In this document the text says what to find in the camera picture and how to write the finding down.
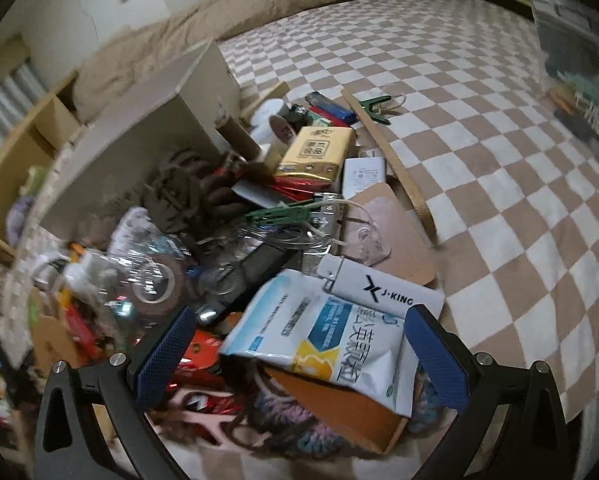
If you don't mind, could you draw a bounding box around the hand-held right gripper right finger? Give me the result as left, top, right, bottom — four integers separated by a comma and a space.
404, 304, 569, 480

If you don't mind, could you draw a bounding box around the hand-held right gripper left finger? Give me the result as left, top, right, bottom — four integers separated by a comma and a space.
34, 306, 197, 480

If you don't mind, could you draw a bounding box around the blue white medicine sachet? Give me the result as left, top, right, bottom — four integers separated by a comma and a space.
220, 268, 416, 419

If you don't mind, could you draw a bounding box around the white storage box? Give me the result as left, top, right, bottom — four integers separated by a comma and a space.
42, 40, 243, 242

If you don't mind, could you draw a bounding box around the pink plastic clip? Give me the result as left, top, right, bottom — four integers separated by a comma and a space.
164, 384, 251, 449

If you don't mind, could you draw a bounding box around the brown tape roll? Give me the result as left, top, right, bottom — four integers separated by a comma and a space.
128, 254, 189, 319

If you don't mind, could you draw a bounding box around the white box with black logo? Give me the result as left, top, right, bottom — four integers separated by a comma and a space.
317, 255, 447, 312

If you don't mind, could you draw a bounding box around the black folding knife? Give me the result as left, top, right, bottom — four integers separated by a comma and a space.
198, 244, 291, 322

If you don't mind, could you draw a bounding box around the brown kraft pad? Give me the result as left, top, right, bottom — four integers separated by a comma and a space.
329, 182, 438, 287

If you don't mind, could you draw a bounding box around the clear plastic hook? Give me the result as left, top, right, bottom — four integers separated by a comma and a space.
346, 204, 391, 266

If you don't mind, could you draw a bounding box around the multicolour crochet coaster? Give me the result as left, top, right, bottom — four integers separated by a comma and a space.
244, 360, 441, 457

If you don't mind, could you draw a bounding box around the green clothes clip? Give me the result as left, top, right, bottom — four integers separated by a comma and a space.
244, 200, 326, 224

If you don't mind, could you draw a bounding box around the white power adapter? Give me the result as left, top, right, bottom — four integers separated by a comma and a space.
340, 156, 388, 201

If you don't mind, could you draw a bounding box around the brown white checked bedsheet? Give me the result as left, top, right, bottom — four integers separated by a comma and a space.
218, 0, 599, 426

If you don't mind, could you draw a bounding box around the long wooden stick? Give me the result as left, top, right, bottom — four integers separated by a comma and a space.
340, 87, 438, 242

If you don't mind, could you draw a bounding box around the wooden bedside shelf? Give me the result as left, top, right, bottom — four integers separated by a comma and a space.
0, 35, 83, 266

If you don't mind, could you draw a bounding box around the cardboard tube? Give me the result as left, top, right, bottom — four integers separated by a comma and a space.
214, 117, 261, 162

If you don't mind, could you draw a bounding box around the gold cigarette pack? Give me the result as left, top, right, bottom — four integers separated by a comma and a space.
274, 126, 357, 189

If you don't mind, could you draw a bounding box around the white tape roll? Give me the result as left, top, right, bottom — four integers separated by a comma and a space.
250, 97, 286, 144

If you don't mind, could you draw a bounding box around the green clip with keys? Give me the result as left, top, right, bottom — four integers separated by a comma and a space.
356, 93, 406, 126

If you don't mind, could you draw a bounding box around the red lighter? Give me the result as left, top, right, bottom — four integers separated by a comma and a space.
308, 106, 348, 127

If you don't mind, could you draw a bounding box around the blue lighter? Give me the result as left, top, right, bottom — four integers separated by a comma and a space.
304, 92, 358, 124

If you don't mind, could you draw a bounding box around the clear plastic storage bin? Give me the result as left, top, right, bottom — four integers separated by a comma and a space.
528, 0, 599, 163

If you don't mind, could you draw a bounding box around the beige duvet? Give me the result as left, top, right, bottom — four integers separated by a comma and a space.
72, 0, 483, 123

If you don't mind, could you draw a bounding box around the dark brown knitted cord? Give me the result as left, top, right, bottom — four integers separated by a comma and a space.
144, 149, 251, 235

